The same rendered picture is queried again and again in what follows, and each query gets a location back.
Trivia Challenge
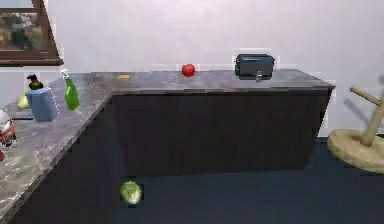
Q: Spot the dark kitchen counter cabinet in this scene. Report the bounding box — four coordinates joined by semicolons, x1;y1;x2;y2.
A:
0;68;337;224

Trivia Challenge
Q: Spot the tan wooden stool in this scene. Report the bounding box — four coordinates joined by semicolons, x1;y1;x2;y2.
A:
326;85;384;175

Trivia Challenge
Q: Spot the blue box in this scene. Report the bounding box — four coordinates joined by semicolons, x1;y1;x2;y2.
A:
25;87;60;123

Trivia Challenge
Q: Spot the brown framed window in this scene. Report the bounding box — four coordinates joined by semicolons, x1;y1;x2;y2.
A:
0;0;65;67

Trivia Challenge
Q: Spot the green lettuce head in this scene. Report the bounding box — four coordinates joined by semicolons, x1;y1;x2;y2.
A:
119;180;143;205

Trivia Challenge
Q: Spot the pale yellow-green vegetable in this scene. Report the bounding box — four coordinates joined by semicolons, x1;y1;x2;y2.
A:
16;89;31;110

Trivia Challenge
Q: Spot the red tomato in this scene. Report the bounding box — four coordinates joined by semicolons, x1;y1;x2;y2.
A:
181;63;196;78

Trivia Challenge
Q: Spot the black soap dispenser bottle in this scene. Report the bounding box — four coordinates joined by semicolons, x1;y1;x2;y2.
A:
26;73;44;91

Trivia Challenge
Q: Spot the black toaster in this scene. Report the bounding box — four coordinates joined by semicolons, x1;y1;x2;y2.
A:
234;53;276;83

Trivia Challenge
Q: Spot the green spray bottle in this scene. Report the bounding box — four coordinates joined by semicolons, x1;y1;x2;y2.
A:
60;68;81;111

